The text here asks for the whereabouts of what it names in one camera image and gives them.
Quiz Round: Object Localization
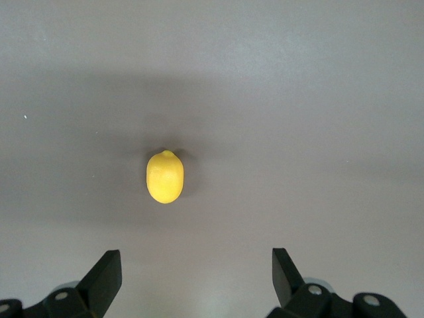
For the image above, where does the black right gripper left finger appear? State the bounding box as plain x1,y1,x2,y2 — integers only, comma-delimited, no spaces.
23,249,123,318

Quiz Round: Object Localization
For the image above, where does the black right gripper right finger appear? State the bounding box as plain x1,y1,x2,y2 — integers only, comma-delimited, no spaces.
267,247,354,318

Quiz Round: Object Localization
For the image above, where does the yellow lemon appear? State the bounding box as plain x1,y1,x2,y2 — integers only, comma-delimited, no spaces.
146,149,185,204

